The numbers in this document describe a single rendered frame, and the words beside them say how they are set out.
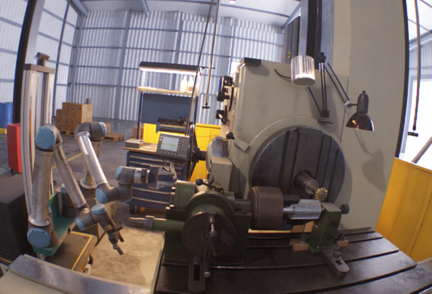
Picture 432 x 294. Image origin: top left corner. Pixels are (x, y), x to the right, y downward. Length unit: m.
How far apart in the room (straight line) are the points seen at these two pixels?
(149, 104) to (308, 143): 2.62
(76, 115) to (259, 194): 8.28
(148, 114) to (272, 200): 2.77
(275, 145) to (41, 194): 1.30
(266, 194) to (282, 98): 0.56
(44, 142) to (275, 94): 1.26
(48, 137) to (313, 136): 1.38
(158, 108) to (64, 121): 6.20
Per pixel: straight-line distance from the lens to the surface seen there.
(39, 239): 1.58
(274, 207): 0.97
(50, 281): 1.33
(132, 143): 3.10
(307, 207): 1.09
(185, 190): 0.93
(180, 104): 3.39
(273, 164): 1.23
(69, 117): 9.10
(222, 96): 1.51
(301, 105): 1.36
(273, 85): 1.30
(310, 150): 1.28
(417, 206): 3.26
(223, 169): 1.20
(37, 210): 1.52
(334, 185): 1.43
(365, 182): 1.72
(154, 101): 3.46
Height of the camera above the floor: 1.63
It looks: 7 degrees down
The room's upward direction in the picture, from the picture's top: 6 degrees clockwise
